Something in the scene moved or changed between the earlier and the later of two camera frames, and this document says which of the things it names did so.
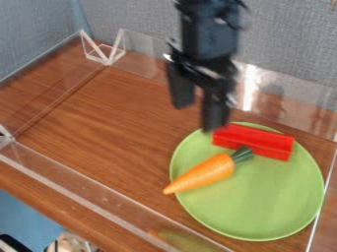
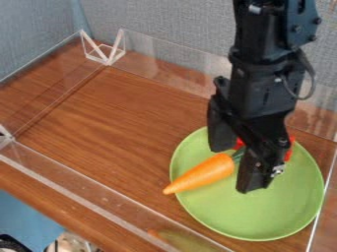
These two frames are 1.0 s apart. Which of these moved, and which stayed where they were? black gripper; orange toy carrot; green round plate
Moved: black gripper
Stayed: orange toy carrot; green round plate
